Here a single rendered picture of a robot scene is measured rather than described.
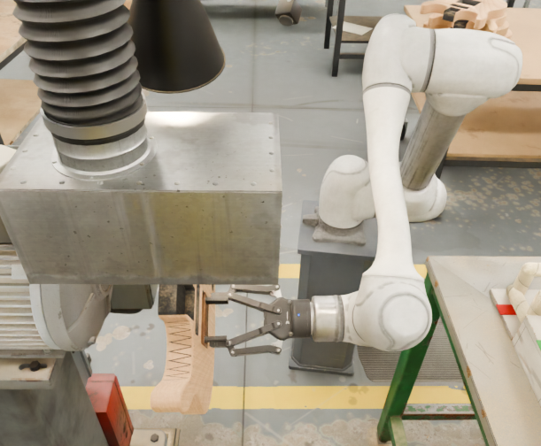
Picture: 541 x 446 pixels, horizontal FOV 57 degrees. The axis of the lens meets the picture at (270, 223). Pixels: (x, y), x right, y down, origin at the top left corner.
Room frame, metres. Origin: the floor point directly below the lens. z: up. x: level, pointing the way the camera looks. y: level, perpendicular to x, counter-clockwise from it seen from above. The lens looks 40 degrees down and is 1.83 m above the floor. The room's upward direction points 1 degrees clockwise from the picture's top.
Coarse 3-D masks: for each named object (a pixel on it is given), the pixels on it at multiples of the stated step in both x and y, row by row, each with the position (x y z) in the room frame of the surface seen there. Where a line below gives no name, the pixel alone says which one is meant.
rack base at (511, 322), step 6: (492, 288) 0.82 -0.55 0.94; (498, 288) 0.82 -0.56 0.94; (492, 294) 0.81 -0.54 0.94; (498, 294) 0.81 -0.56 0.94; (504, 294) 0.81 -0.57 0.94; (528, 294) 0.81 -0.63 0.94; (534, 294) 0.81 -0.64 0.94; (498, 300) 0.79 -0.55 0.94; (504, 300) 0.79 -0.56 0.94; (528, 300) 0.79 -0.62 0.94; (498, 312) 0.76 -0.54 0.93; (504, 318) 0.73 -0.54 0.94; (510, 318) 0.73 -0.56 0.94; (516, 318) 0.73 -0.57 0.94; (504, 324) 0.72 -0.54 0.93; (510, 324) 0.71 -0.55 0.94; (516, 324) 0.72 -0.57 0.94; (510, 330) 0.70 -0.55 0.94; (516, 330) 0.70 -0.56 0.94; (510, 336) 0.68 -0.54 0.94
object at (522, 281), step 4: (520, 272) 0.80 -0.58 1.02; (524, 272) 0.79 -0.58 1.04; (520, 276) 0.79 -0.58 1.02; (524, 276) 0.79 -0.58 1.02; (528, 276) 0.78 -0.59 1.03; (532, 276) 0.78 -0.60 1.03; (516, 280) 0.80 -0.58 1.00; (520, 280) 0.79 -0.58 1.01; (524, 280) 0.78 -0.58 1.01; (528, 280) 0.78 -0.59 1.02; (532, 280) 0.79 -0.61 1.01; (516, 284) 0.79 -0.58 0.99; (520, 284) 0.79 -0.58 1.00; (524, 284) 0.78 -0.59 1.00; (528, 284) 0.78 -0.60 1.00; (516, 288) 0.79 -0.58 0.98; (520, 288) 0.78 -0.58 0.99; (524, 288) 0.78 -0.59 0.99; (524, 292) 0.78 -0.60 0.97
